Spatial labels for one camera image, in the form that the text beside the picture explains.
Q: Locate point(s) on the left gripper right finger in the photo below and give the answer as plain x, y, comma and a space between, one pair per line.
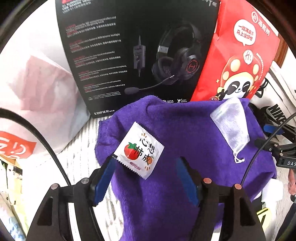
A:
191, 181

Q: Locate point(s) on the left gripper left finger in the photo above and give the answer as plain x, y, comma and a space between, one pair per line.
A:
100, 180

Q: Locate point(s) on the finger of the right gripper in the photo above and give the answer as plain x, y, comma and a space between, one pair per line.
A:
271, 129
266, 146

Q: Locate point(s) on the white tomato sachet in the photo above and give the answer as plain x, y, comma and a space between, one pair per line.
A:
139, 151

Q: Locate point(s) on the right hand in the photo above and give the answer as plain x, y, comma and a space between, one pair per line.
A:
291, 182

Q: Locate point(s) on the white Nike bag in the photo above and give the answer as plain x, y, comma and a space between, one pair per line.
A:
274, 101

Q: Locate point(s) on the translucent organza pouch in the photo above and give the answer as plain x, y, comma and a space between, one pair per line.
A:
230, 120

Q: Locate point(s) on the purple towel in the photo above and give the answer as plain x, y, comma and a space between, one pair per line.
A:
157, 208

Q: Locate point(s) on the red panda paper bag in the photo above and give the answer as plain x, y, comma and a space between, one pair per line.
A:
242, 50

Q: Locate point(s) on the white Miniso plastic bag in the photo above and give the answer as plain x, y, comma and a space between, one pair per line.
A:
46, 95

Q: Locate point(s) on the black headset box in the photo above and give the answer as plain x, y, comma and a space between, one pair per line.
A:
121, 51

